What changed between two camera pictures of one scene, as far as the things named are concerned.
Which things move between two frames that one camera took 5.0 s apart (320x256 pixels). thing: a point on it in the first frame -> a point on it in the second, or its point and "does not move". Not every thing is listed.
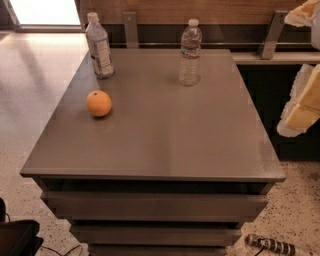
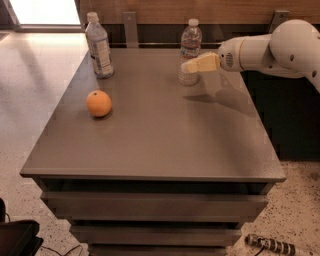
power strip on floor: [282, 247] does not move
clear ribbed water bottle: [189, 69] does not move
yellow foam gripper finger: [303, 107] -> [236, 54]
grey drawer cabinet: [171, 170] does not move
